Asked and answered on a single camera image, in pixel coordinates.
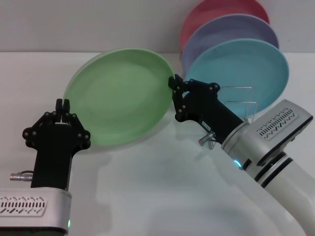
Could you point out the purple plate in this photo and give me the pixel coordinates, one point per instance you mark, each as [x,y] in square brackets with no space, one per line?
[231,29]

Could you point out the green plate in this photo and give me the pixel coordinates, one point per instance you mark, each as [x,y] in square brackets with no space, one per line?
[118,98]

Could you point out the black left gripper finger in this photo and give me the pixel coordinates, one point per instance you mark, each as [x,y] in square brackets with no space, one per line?
[81,137]
[35,132]

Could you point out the light blue plate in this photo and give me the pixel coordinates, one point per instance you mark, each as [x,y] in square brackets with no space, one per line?
[241,68]

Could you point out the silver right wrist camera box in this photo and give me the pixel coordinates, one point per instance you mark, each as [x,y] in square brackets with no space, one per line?
[278,125]

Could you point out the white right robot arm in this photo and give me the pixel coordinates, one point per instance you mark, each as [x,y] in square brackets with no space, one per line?
[278,191]

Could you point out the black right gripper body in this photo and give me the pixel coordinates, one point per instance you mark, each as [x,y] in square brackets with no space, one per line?
[211,115]

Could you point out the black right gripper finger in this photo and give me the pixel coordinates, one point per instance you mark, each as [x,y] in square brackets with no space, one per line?
[204,88]
[179,108]

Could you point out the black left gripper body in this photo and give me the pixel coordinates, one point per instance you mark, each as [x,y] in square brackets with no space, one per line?
[53,162]

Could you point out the red plate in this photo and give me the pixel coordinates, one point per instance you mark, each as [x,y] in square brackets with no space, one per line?
[211,12]

